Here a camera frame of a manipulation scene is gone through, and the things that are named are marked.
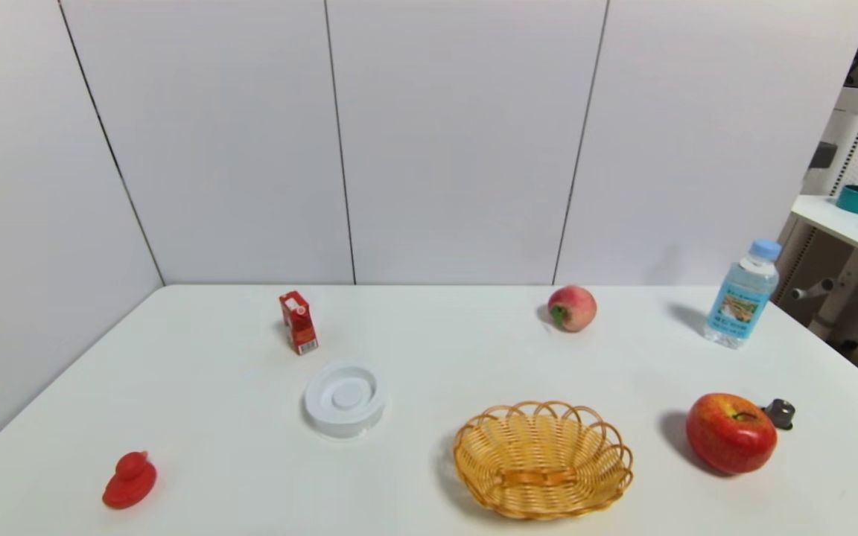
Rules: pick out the yellow wicker basket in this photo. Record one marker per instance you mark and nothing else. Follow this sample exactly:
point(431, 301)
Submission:
point(541, 480)

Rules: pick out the red juice carton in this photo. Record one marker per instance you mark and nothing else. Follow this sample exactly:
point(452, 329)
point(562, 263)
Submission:
point(299, 324)

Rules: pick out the pink green peach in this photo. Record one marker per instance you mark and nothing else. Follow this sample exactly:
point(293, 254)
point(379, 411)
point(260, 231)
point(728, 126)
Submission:
point(575, 308)

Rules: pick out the clear water bottle blue label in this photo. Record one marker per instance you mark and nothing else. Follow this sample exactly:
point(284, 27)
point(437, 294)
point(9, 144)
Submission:
point(742, 301)

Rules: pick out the big red apple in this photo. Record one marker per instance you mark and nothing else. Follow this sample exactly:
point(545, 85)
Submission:
point(727, 439)

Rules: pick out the red rubber duck toy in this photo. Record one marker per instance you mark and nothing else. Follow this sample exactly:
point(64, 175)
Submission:
point(129, 484)

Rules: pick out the dark grey box on rack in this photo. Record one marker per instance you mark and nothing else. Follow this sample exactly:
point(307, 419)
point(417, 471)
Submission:
point(822, 155)

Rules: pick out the white side table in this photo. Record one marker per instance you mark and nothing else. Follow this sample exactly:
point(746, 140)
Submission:
point(842, 222)

